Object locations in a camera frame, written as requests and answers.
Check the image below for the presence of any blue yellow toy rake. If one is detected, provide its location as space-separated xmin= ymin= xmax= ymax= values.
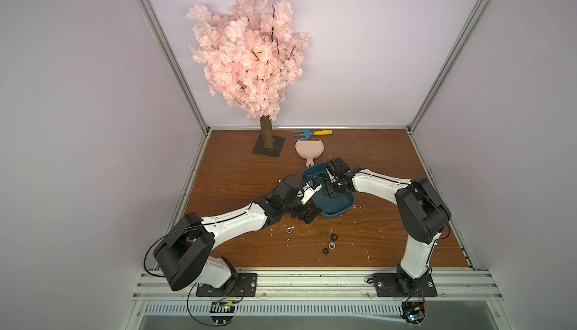
xmin=293 ymin=130 xmax=333 ymax=141

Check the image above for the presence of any pink toy dustpan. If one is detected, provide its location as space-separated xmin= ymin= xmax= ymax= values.
xmin=295 ymin=140 xmax=325 ymax=168

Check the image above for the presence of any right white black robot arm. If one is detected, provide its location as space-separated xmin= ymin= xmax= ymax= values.
xmin=326 ymin=157 xmax=452 ymax=294

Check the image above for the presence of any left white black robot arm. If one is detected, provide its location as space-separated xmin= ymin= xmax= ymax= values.
xmin=153 ymin=177 xmax=322 ymax=295

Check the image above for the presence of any left circuit board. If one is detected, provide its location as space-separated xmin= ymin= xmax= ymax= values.
xmin=209 ymin=301 xmax=237 ymax=326

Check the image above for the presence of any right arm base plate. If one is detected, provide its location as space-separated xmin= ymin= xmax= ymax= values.
xmin=366 ymin=272 xmax=438 ymax=298

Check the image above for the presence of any circuit board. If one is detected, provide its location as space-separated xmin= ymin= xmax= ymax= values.
xmin=401 ymin=301 xmax=427 ymax=325
xmin=209 ymin=301 xmax=237 ymax=326

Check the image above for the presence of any right circuit board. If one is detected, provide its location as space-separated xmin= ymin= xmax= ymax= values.
xmin=401 ymin=301 xmax=427 ymax=325

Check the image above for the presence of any teal plastic storage box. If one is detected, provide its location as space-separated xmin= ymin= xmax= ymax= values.
xmin=301 ymin=163 xmax=356 ymax=220

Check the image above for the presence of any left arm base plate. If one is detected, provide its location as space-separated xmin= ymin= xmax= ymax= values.
xmin=195 ymin=272 xmax=258 ymax=298

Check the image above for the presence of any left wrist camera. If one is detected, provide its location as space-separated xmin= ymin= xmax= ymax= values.
xmin=301 ymin=178 xmax=322 ymax=205

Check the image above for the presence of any aluminium front rail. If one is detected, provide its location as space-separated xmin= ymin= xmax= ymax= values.
xmin=131 ymin=268 xmax=504 ymax=302

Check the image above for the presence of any pink artificial blossom tree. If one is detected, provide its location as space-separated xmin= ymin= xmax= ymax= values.
xmin=186 ymin=0 xmax=309 ymax=151

